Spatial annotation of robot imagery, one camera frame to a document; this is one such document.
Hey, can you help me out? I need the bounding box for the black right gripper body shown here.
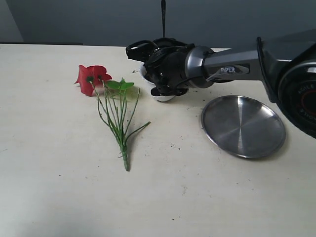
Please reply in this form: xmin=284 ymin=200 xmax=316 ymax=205
xmin=144 ymin=38 xmax=195 ymax=96

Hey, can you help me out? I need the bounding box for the steel spork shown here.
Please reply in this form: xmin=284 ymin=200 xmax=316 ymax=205
xmin=160 ymin=0 xmax=166 ymax=38

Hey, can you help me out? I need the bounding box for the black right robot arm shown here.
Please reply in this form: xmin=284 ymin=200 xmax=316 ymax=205
xmin=144 ymin=29 xmax=316 ymax=137

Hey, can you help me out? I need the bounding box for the white plastic flower pot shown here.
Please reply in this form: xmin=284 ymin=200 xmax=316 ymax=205
xmin=139 ymin=65 xmax=175 ymax=102

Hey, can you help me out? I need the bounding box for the red artificial flower with stems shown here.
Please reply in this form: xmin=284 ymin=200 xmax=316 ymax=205
xmin=75 ymin=65 xmax=151 ymax=172

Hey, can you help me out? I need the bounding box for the round steel plate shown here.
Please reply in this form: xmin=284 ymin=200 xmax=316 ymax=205
xmin=200 ymin=95 xmax=286 ymax=159

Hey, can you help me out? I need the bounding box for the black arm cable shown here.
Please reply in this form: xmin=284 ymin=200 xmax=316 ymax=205
xmin=255 ymin=37 xmax=278 ymax=104

